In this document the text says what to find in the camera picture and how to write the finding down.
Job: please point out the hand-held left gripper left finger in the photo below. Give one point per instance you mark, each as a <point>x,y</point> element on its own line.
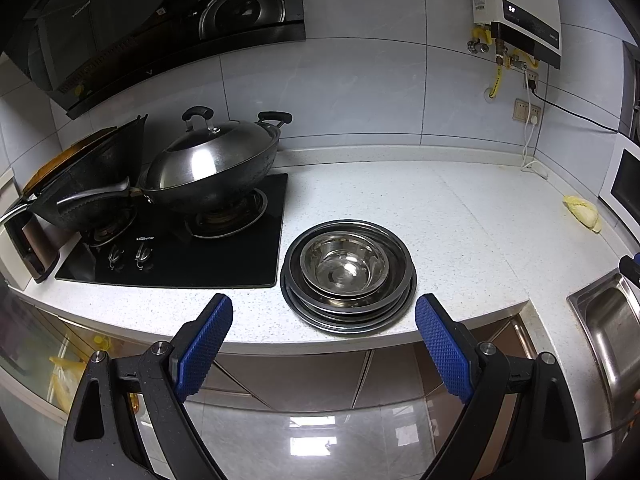
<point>205,345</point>

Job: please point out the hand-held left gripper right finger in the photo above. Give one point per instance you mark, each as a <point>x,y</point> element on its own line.
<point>442,345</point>

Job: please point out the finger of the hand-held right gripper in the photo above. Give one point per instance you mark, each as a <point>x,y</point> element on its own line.
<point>631,270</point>

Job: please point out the stack of steel bowls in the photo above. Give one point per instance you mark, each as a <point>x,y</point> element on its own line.
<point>350,327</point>

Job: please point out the medium steel plate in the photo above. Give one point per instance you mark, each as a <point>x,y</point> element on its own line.
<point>350,316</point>

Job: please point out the small steel bowl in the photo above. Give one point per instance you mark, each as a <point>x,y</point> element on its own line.
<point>345,272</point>

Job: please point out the large steel bowl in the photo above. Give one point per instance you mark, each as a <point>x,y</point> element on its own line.
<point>312,255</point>

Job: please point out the steel sink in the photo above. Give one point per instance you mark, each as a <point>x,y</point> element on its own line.
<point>610,330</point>

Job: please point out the yellow cloth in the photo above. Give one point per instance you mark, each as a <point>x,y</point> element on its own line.
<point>582,212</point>

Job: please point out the white microwave oven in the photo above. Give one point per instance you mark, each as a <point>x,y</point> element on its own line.
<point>625,185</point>

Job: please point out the black glass gas stove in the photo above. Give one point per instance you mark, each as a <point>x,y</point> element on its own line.
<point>200,255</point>

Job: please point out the grey kitchen cabinet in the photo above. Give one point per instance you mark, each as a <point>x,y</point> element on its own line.
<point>300,375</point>

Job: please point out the metal stove knob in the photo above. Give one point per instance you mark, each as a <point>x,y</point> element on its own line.
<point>144,255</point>
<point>116,256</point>

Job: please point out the yellow plastic bag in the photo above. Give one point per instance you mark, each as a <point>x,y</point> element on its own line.
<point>67,382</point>

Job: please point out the black wok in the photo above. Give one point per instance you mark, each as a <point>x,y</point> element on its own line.
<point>240,180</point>

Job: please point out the steel wok lid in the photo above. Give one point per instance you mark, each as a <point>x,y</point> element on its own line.
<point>210,155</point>

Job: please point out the black frying pan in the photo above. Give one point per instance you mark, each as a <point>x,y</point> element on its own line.
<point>95,175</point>

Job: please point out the white box with dark panel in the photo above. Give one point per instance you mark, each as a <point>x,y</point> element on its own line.
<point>20,245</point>

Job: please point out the wooden cutting board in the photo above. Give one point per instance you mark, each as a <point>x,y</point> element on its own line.
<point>55,162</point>

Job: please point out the black range hood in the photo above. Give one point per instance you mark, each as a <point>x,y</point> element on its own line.
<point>125,25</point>

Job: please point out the double wall socket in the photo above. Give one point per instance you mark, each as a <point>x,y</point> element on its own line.
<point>525,110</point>

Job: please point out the single wall socket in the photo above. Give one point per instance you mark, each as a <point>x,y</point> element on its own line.
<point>531,80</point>

